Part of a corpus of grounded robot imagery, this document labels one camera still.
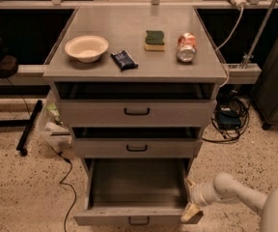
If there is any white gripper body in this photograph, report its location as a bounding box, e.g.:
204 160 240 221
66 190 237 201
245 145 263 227
189 183 213 207

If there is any grey bottom drawer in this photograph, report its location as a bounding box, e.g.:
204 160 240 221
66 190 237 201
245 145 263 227
74 159 188 226

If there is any grey drawer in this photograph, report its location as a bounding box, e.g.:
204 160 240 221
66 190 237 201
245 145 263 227
54 81 218 128
72 127 203 158
74 159 188 226

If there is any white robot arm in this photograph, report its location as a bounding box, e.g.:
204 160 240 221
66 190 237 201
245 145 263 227
181 173 278 232

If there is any grey drawer cabinet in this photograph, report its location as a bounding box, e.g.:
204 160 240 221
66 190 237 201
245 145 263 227
44 5 226 174

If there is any grey middle drawer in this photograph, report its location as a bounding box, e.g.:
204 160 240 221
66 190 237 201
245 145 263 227
72 127 203 158

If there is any grey top drawer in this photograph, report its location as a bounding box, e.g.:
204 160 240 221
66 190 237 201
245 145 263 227
54 81 218 128

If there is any crushed orange soda can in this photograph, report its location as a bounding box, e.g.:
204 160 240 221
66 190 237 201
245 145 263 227
177 32 197 63

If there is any dark blue snack packet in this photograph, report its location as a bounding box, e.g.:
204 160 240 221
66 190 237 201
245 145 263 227
110 50 138 72

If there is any clear plastic bag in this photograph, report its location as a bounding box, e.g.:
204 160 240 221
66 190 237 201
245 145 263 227
36 92 71 149

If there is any green yellow sponge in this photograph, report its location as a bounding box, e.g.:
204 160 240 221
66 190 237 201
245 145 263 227
145 30 165 51

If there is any white bowl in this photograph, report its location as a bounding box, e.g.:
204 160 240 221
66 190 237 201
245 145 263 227
65 36 109 63

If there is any black chair leg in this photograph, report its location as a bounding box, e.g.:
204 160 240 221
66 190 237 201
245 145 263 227
16 100 42 157

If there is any metal pole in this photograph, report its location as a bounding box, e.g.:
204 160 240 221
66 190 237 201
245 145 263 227
238 0 277 69

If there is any black cable bundle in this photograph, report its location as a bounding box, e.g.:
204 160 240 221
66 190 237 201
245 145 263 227
202 93 252 144

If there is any black floor cable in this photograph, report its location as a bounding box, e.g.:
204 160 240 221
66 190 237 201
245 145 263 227
57 152 78 232

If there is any white cable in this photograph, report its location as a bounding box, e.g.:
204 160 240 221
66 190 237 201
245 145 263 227
214 4 245 88

